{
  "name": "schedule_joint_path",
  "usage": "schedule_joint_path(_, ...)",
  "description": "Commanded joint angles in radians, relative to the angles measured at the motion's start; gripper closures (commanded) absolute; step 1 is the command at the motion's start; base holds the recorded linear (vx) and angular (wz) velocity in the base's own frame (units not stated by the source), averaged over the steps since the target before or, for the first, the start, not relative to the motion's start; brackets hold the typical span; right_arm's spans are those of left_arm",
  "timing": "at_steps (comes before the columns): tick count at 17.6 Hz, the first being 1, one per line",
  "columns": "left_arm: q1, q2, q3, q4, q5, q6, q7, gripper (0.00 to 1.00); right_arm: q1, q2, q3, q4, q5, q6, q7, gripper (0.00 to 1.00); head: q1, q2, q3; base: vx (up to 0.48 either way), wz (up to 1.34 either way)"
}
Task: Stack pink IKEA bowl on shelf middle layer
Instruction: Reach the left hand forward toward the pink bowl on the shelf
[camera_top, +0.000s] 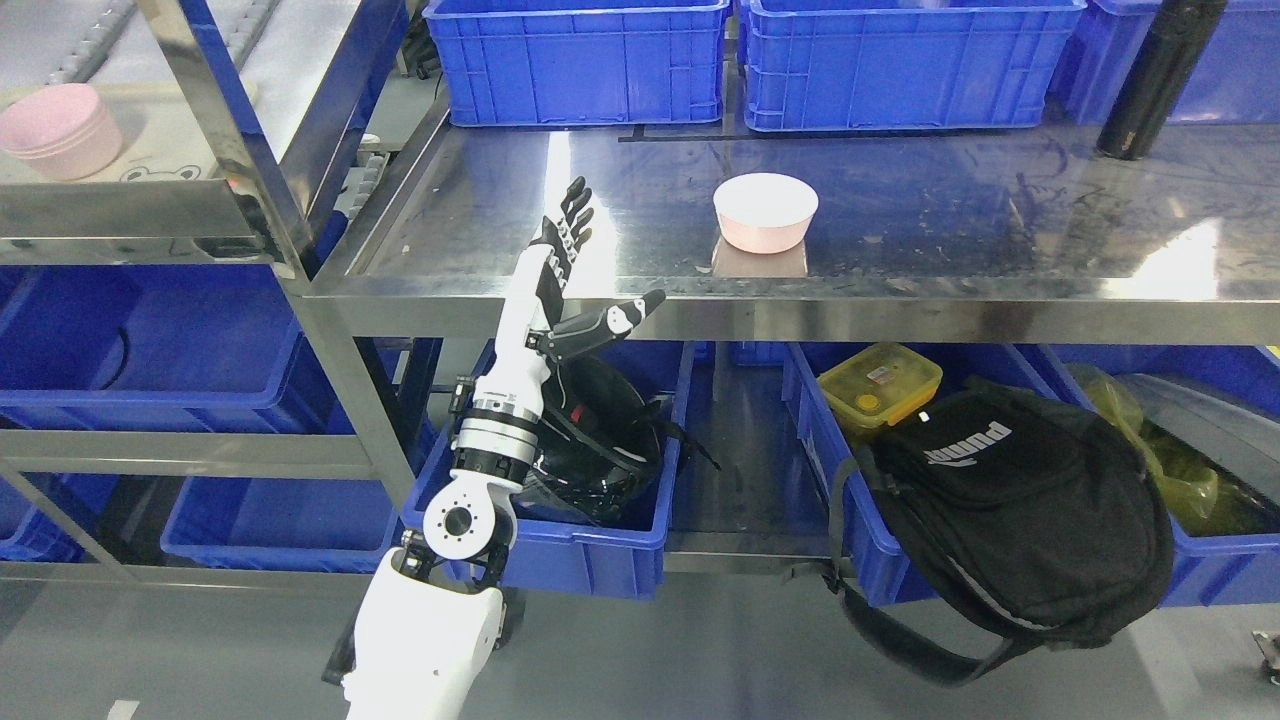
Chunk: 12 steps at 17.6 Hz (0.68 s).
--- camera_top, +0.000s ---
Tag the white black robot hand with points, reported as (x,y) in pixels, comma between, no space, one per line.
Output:
(533,337)

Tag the pink ikea bowl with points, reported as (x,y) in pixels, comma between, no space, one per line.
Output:
(764,213)

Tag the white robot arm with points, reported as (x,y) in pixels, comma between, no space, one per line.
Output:
(432,614)

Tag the blue crate left shelf lower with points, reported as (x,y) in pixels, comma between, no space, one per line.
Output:
(271,524)

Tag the blue crate shelf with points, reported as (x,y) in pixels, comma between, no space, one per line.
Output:
(190,348)
(271,524)

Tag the stainless steel shelf rack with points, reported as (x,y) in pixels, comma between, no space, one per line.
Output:
(281,90)

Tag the blue crate top middle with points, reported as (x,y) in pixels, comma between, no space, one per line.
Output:
(846,66)

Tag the blue crate left shelf upper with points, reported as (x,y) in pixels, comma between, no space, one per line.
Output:
(190,348)

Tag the black helmet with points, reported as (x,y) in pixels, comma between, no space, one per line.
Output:
(600,446)

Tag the blue crate top left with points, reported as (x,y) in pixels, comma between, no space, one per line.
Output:
(580,63)

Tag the yellow lunch box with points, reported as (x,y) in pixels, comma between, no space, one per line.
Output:
(878,387)

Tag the beige bear tray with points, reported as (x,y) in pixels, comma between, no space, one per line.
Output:
(161,140)

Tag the stacked pink bowls on tray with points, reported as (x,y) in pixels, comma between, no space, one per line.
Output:
(63,132)

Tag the black puma backpack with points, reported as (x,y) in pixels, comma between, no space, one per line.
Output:
(1037,520)

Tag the blue crate under backpack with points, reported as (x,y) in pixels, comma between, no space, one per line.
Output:
(1208,571)

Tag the yellow green plastic bag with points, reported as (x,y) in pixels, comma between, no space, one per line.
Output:
(1205,498)

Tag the black thermos bottle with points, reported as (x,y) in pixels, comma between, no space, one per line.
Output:
(1170,52)

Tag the blue crate top right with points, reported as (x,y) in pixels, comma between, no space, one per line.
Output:
(1235,83)

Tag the stainless steel table frame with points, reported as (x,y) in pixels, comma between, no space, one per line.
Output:
(1021,236)

